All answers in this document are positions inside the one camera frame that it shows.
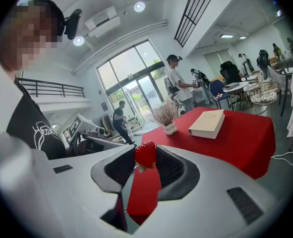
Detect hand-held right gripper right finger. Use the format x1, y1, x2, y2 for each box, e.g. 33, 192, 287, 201
136, 144, 282, 238

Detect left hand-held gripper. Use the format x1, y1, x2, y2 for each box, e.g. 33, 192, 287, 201
67, 114, 128, 152

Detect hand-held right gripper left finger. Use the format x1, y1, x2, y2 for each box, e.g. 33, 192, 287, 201
47, 144, 137, 238

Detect small red object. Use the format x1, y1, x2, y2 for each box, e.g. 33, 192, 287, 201
134, 140, 158, 173

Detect red cloth covered table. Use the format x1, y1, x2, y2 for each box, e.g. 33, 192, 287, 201
126, 106, 277, 226

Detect beige hardcover book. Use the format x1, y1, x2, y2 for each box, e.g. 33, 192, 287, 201
187, 109, 226, 140

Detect dried flowers in white vase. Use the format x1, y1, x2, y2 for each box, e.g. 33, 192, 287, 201
149, 101, 179, 136

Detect black balcony railing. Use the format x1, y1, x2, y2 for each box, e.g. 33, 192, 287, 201
16, 77, 85, 99

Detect person's black printed shirt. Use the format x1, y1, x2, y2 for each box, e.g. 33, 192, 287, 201
6, 78, 67, 161

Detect glass entrance door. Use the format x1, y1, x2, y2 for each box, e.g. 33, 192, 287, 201
96, 40, 168, 131

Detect blue chair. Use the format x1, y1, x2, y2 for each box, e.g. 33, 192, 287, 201
209, 80, 234, 110

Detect round ceiling light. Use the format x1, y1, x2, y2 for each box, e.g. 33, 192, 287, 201
133, 0, 146, 13
72, 35, 85, 47

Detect round white table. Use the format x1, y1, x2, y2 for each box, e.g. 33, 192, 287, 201
222, 81, 250, 110

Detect black office chair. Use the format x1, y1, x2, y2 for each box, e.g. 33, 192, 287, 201
220, 60, 243, 84

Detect white ceiling air conditioner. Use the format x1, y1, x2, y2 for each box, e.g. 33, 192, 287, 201
83, 5, 121, 38

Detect person's face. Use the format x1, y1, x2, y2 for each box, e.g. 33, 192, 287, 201
0, 0, 65, 71

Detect white cable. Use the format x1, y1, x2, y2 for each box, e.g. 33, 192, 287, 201
270, 151, 293, 167

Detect gold wire chair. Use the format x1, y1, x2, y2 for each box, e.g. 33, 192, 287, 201
243, 81, 280, 115

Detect black head-mounted camera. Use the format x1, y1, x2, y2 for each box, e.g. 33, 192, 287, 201
62, 8, 83, 41

